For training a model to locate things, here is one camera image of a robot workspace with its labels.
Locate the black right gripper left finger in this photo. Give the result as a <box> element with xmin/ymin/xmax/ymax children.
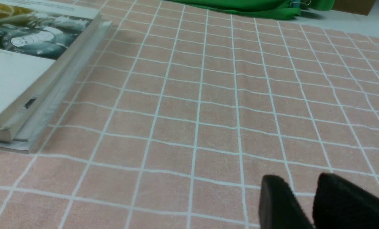
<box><xmin>259</xmin><ymin>175</ymin><xmax>313</xmax><ymax>229</ymax></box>

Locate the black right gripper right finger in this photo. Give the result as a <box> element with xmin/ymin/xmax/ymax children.
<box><xmin>312</xmin><ymin>173</ymin><xmax>379</xmax><ymax>229</ymax></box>

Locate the bottom book in stack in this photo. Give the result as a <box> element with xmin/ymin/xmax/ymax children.
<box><xmin>0</xmin><ymin>21</ymin><xmax>112</xmax><ymax>154</ymax></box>

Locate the blue binder clip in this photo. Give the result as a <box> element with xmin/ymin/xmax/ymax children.
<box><xmin>289</xmin><ymin>0</ymin><xmax>312</xmax><ymax>10</ymax></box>

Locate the green backdrop cloth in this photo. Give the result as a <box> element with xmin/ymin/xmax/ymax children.
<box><xmin>174</xmin><ymin>0</ymin><xmax>335</xmax><ymax>20</ymax></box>

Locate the book in stack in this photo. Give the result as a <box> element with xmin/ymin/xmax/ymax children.
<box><xmin>0</xmin><ymin>21</ymin><xmax>112</xmax><ymax>142</ymax></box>
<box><xmin>0</xmin><ymin>21</ymin><xmax>112</xmax><ymax>154</ymax></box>

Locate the middle book in stack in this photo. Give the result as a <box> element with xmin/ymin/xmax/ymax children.
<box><xmin>0</xmin><ymin>21</ymin><xmax>112</xmax><ymax>142</ymax></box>

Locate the top self-driving car book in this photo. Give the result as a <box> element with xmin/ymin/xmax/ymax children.
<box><xmin>0</xmin><ymin>0</ymin><xmax>101</xmax><ymax>128</ymax></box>

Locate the pink checkered tablecloth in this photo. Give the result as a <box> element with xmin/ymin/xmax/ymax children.
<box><xmin>0</xmin><ymin>0</ymin><xmax>379</xmax><ymax>229</ymax></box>

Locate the brown cardboard box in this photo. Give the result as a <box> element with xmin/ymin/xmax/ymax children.
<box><xmin>332</xmin><ymin>0</ymin><xmax>376</xmax><ymax>16</ymax></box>

